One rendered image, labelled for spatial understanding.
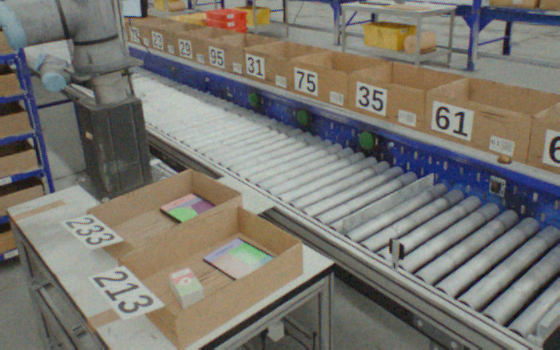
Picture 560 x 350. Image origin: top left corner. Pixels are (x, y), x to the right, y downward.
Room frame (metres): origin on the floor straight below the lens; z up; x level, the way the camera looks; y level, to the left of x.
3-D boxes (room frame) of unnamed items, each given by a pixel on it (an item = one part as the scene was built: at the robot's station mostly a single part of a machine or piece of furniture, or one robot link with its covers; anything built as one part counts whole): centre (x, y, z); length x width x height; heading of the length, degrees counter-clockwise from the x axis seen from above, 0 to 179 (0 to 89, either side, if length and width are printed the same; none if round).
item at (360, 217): (1.44, -0.33, 0.74); 0.46 x 0.01 x 0.09; 129
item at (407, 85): (1.96, -0.49, 0.96); 0.39 x 0.29 x 0.17; 39
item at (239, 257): (1.12, 0.14, 0.76); 0.19 x 0.14 x 0.02; 47
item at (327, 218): (1.51, -0.27, 0.72); 0.52 x 0.05 x 0.05; 129
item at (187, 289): (1.00, 0.27, 0.78); 0.10 x 0.06 x 0.05; 30
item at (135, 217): (1.32, 0.38, 0.80); 0.38 x 0.28 x 0.10; 135
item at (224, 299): (1.06, 0.21, 0.80); 0.38 x 0.28 x 0.10; 132
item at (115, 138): (1.66, 0.64, 0.91); 0.26 x 0.26 x 0.33; 42
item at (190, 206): (1.38, 0.32, 0.78); 0.19 x 0.14 x 0.02; 45
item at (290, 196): (1.67, -0.15, 0.72); 0.52 x 0.05 x 0.05; 129
